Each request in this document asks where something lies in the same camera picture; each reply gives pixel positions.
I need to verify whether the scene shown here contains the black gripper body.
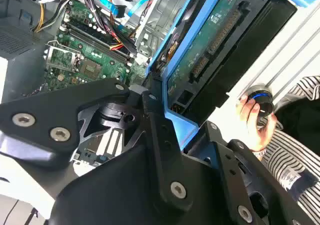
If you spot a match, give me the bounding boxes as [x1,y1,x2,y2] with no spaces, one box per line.
[48,103,242,225]

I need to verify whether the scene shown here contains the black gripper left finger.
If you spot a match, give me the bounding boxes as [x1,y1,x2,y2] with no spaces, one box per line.
[0,76,196,214]

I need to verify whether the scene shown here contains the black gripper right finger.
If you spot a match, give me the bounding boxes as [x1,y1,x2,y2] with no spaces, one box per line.
[198,120,320,225]

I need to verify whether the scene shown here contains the round black tool blue ring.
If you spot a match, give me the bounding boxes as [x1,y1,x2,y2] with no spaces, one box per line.
[246,84,276,130]

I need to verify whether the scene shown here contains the hard disk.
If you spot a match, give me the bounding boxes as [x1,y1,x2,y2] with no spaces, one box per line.
[144,0,318,152]

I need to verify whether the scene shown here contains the person's hand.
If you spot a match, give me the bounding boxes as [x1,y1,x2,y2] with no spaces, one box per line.
[236,94,279,153]

